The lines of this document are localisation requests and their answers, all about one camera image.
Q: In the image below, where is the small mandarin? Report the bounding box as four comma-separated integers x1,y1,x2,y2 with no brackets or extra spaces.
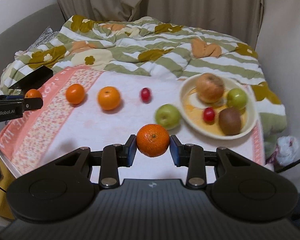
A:
136,124,170,158
25,89,43,99

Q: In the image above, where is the large orange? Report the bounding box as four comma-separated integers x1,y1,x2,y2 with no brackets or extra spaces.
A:
97,86,121,111

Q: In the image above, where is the beige curtain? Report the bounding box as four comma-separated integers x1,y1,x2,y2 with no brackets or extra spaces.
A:
57,0,264,46

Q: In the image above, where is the red-yellow apple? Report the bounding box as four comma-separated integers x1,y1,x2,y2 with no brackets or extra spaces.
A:
196,73,225,103

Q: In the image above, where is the cream plate with yellow print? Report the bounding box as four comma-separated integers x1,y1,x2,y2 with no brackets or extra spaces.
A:
178,74,258,140

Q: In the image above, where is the pink white floral towel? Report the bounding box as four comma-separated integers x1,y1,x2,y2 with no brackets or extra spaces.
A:
0,66,265,177

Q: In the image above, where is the medium orange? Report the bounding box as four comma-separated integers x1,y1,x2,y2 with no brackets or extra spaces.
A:
65,83,85,105

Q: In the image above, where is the black cable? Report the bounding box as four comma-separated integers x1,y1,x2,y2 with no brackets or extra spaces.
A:
275,152,300,173

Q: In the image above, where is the red cherry tomato on towel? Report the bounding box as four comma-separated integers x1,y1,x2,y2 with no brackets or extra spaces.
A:
140,88,152,103

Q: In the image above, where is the brown kiwi fruit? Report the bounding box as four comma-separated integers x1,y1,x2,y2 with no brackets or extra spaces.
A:
218,107,242,135

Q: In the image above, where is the grey sofa backrest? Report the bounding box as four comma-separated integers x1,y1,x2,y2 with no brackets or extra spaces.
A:
0,3,65,78

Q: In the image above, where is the green white striped blanket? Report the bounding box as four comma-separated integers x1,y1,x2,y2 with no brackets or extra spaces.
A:
0,15,287,136

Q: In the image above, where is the red cherry tomato on plate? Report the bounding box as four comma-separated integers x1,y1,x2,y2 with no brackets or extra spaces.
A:
203,107,215,123

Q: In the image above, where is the white plastic bag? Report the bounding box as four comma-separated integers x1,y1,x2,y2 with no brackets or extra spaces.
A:
264,135,299,166

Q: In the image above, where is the green apple on towel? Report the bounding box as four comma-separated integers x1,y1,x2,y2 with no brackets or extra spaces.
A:
154,104,181,130

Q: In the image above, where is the grey patterned pillow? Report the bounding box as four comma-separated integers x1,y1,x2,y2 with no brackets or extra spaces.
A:
27,26,58,51

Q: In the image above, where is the green apple on plate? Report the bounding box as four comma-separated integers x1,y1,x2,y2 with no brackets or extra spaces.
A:
226,88,248,110

